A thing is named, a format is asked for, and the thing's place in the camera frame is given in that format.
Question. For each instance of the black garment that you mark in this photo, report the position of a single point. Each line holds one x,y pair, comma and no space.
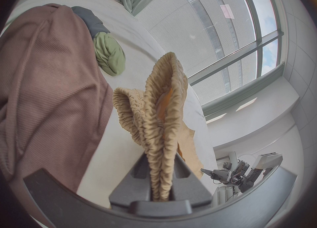
91,21

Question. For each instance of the brown garment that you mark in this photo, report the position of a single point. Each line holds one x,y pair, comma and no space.
49,85

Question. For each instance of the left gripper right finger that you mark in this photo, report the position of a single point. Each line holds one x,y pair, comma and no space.
195,192

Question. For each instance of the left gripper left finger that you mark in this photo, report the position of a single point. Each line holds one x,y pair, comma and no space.
123,192

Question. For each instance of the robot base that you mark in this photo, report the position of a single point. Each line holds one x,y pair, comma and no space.
223,193

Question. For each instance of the bed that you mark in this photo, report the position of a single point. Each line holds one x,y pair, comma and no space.
138,48

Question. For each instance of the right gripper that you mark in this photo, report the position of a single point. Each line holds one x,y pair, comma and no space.
221,175

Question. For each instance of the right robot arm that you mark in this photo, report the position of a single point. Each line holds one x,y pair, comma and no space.
267,162

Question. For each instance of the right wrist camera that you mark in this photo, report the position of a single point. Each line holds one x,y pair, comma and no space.
226,165

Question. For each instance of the tan shorts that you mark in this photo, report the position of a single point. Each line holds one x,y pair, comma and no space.
161,122

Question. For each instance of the green garment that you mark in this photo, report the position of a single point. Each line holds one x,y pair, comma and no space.
110,55

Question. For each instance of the window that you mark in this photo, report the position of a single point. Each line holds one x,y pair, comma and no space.
198,23

